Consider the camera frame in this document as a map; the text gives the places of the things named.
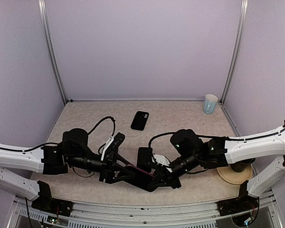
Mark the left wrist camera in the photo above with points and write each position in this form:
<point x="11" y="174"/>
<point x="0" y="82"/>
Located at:
<point x="112" y="144"/>

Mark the purple phone back up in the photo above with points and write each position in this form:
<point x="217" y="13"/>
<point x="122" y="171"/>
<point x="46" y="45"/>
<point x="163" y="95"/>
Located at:
<point x="141" y="178"/>

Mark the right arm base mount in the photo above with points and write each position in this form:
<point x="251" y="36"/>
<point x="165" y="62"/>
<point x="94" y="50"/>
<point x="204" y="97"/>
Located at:
<point x="243" y="202"/>

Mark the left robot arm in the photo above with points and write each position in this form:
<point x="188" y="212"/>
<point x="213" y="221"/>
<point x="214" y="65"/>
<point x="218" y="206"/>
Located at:
<point x="56" y="159"/>

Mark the right aluminium frame post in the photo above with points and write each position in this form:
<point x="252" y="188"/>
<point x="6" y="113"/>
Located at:
<point x="236" y="50"/>

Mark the left aluminium frame post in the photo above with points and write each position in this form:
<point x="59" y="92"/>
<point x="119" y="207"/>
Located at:
<point x="50" y="49"/>

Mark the beige plate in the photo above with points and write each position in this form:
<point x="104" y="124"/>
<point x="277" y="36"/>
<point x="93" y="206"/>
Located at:
<point x="233" y="177"/>

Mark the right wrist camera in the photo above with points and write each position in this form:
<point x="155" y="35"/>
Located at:
<point x="161" y="160"/>

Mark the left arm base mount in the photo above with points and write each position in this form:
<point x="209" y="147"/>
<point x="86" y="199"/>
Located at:
<point x="45" y="202"/>

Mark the light blue mug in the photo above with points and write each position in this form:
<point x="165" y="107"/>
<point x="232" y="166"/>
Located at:
<point x="210" y="103"/>

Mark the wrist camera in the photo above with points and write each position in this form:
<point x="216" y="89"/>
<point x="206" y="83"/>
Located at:
<point x="112" y="144"/>
<point x="161" y="160"/>

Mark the aluminium frame post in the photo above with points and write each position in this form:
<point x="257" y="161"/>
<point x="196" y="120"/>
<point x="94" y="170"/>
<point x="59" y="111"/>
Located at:
<point x="236" y="50"/>
<point x="50" y="49"/>

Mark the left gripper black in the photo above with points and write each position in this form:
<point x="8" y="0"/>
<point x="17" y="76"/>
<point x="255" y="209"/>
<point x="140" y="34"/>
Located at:
<point x="108" y="173"/>

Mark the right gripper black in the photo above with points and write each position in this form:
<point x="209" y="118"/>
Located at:
<point x="164" y="174"/>

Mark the black phone case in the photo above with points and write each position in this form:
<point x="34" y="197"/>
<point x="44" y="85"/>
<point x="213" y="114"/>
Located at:
<point x="139" y="121"/>

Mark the dark green mug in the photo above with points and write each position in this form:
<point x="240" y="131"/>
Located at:
<point x="240" y="166"/>

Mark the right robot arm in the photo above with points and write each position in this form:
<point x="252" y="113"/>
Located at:
<point x="223" y="152"/>

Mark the white-edged phone screen up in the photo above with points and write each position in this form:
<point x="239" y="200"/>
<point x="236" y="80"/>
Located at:
<point x="144" y="160"/>

